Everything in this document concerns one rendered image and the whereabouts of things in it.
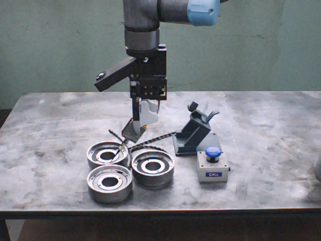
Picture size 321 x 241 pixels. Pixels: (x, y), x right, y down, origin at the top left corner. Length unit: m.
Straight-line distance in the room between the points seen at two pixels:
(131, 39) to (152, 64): 0.08
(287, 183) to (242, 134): 0.24
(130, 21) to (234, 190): 0.47
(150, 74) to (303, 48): 1.93
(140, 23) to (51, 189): 0.46
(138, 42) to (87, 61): 1.82
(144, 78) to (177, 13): 0.17
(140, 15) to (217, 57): 1.83
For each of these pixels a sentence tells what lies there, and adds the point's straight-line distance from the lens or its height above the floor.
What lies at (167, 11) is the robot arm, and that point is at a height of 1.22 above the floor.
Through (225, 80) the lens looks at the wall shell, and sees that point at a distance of 2.73.
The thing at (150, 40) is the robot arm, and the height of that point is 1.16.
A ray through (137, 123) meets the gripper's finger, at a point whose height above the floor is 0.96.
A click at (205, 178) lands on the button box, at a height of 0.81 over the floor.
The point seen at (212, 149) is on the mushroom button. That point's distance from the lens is 1.02.
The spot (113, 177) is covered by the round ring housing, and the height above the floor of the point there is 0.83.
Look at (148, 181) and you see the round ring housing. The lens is 1.00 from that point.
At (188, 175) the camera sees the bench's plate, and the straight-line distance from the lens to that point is 1.06.
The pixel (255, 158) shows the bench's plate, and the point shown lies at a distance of 1.14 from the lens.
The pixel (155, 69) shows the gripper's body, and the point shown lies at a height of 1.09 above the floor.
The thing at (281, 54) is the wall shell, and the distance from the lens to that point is 2.74.
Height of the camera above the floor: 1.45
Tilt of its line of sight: 31 degrees down
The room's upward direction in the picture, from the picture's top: straight up
